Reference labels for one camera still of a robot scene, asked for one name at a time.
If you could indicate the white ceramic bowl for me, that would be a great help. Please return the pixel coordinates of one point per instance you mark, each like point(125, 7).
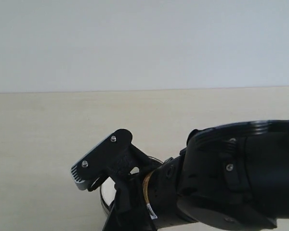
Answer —
point(108, 192)

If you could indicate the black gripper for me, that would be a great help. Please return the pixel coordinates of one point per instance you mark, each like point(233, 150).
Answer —
point(132, 208)

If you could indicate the dimpled stainless steel bowl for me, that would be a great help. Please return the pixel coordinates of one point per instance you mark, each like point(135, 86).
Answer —
point(106, 208)

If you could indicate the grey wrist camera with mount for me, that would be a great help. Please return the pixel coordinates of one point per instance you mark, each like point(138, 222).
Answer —
point(114, 157)

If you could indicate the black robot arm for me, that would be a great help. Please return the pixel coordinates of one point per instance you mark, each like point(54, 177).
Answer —
point(233, 177)

